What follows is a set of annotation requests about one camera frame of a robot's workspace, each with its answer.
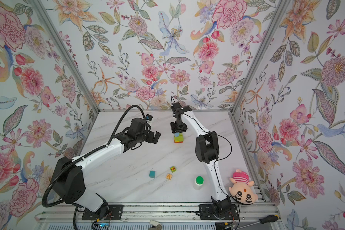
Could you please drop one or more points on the teal cube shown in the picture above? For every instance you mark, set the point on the teal cube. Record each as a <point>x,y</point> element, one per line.
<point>152,174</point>

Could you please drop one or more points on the green cube red print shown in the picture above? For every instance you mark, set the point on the green cube red print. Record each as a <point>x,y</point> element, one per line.
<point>173,169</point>

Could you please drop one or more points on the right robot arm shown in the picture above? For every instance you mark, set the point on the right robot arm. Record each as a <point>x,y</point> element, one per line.
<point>207,152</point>

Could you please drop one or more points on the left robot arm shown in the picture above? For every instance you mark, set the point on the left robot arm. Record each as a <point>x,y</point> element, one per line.
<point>68,178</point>

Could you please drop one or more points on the wood cube letter A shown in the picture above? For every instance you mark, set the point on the wood cube letter A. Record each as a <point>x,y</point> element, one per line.
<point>169,176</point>

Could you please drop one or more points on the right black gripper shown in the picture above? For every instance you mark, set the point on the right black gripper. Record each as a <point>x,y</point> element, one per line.
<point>174,129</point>

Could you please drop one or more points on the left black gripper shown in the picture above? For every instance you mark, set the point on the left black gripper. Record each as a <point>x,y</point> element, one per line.
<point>151,138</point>

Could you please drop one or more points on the pink plush toy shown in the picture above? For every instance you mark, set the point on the pink plush toy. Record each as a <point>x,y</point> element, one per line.
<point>241,189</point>

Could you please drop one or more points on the white bottle green cap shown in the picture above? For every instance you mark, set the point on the white bottle green cap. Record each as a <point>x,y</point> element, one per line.
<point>198,182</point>

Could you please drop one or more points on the black handled screwdriver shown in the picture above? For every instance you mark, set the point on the black handled screwdriver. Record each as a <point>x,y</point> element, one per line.
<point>262,221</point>

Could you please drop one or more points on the green block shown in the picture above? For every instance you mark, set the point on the green block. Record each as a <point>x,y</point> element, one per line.
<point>180,138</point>

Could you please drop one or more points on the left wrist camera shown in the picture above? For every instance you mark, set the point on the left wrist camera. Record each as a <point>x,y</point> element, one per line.
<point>149,118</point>

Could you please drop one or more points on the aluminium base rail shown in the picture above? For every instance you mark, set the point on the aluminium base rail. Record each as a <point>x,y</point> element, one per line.
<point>161,212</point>

